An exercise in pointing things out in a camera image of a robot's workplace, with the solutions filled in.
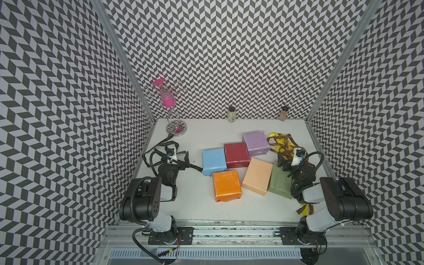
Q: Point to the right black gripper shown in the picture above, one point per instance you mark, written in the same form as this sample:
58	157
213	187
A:
280	162

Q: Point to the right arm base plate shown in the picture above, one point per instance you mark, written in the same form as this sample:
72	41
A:
290	236

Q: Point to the black ribbon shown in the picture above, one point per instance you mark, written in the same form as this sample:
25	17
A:
159	149

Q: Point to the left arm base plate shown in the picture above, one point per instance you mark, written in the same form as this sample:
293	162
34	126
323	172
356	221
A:
179	235

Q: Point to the peach gift box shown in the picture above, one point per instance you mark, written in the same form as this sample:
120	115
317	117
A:
257	176

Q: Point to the orange gift box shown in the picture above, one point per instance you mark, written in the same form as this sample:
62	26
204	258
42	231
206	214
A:
227	186

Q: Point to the brown spice jar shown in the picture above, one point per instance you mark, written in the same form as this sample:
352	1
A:
284	113

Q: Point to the yellow ribbon of peach box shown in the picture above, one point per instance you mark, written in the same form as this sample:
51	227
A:
281	142

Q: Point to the light spice jar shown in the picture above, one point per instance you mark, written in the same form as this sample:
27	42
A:
231	114

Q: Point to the silver pink jewelry stand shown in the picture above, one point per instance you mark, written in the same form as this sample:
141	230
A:
167	93

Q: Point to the aluminium front rail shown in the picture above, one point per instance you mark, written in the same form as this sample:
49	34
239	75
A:
209	233

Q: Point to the green gift box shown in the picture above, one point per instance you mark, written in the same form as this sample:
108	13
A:
279	182

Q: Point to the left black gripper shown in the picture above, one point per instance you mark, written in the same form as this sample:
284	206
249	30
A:
182	166

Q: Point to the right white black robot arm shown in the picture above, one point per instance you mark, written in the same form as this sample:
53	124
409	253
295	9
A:
344	200

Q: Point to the blue gift box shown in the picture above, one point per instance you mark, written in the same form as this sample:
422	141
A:
213	161

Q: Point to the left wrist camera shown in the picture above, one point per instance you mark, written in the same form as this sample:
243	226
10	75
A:
171	155

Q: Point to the purple gift box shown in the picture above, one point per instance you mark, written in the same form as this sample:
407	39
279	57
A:
256	143

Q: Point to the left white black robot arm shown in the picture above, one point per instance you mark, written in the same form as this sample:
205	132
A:
142	200

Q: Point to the red gift box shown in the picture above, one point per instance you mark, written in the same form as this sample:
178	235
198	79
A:
236	155

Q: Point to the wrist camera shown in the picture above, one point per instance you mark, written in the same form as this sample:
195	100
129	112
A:
299	155
171	155

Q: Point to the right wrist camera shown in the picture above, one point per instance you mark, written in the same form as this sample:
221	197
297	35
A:
299	155

